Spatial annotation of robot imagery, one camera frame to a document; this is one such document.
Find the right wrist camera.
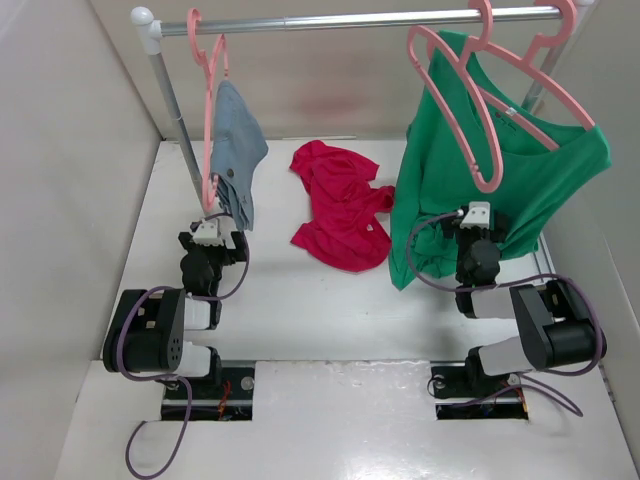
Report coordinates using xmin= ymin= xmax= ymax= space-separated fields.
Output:
xmin=460 ymin=201 xmax=491 ymax=230

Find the blue denim garment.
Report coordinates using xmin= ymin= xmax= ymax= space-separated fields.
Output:
xmin=210 ymin=80 xmax=268 ymax=231

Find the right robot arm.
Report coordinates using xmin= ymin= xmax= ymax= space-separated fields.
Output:
xmin=439 ymin=203 xmax=607 ymax=394

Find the red t shirt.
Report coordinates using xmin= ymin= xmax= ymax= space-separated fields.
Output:
xmin=290 ymin=140 xmax=395 ymax=273

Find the green tank top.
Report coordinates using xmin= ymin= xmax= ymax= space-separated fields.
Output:
xmin=389 ymin=56 xmax=612 ymax=290

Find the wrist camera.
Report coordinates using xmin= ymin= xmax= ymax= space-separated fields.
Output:
xmin=192 ymin=219 xmax=224 ymax=247
xmin=460 ymin=201 xmax=491 ymax=230

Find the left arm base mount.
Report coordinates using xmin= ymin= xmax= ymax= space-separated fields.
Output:
xmin=160 ymin=361 xmax=256 ymax=422

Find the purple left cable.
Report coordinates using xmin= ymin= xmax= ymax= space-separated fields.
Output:
xmin=115 ymin=212 xmax=250 ymax=479

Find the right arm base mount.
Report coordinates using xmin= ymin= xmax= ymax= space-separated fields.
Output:
xmin=427 ymin=364 xmax=529 ymax=421

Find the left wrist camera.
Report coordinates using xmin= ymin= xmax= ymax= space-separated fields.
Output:
xmin=192 ymin=219 xmax=224 ymax=247

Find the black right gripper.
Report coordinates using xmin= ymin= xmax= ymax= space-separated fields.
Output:
xmin=440 ymin=210 xmax=506 ymax=282

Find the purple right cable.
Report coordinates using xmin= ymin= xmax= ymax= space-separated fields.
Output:
xmin=405 ymin=209 xmax=609 ymax=418

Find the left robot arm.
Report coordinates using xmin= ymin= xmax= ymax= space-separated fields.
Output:
xmin=102 ymin=220 xmax=249 ymax=397

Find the metal clothes rack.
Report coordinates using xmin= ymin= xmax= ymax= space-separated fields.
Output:
xmin=130 ymin=1 xmax=598 ymax=212

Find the pink hanger with blue garment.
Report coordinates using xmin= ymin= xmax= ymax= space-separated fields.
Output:
xmin=187 ymin=8 xmax=229 ymax=213

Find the purple cable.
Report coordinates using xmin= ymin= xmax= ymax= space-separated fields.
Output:
xmin=405 ymin=209 xmax=609 ymax=418
xmin=115 ymin=212 xmax=250 ymax=479

